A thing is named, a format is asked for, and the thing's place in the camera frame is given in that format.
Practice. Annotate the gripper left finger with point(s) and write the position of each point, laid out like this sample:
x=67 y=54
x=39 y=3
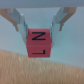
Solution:
x=18 y=21

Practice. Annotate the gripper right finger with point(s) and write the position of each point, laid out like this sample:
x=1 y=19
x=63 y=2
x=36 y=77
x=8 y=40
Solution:
x=59 y=20

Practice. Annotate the pink block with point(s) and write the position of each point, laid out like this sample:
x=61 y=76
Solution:
x=38 y=41

